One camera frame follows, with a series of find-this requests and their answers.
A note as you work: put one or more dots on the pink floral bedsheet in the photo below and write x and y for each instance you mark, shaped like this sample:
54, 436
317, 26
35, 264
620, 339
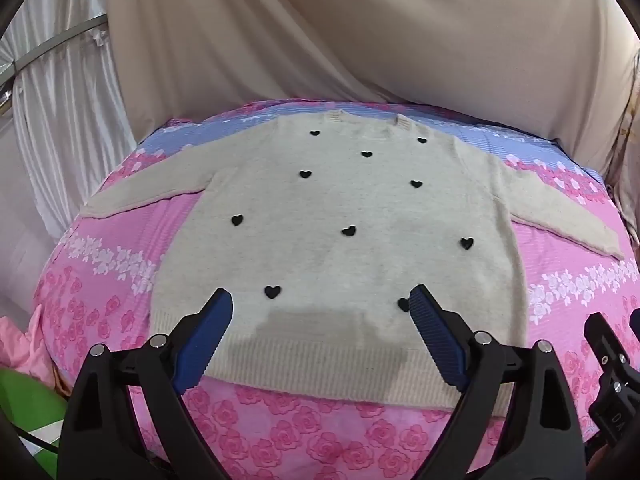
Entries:
300, 430

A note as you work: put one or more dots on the cream sweater with black hearts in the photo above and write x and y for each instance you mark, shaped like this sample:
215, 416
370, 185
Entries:
350, 200

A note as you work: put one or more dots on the light pink cloth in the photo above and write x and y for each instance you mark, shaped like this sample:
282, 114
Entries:
20, 345

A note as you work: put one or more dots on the white satin curtain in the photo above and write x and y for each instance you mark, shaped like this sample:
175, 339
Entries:
65, 125

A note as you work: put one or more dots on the green plastic object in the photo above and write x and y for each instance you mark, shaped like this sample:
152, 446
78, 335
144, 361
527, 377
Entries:
25, 400

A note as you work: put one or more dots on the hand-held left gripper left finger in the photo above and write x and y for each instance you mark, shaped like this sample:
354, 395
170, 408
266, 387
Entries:
206, 340

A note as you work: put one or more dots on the metal rod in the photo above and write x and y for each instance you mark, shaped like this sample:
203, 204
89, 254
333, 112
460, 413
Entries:
55, 42

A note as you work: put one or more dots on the beige backdrop cloth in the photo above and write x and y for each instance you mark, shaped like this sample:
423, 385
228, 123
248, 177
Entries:
350, 25

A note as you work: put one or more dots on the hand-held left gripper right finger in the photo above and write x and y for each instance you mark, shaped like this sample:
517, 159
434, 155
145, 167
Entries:
436, 340

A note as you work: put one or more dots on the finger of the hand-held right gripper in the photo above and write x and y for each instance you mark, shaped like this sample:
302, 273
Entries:
607, 347

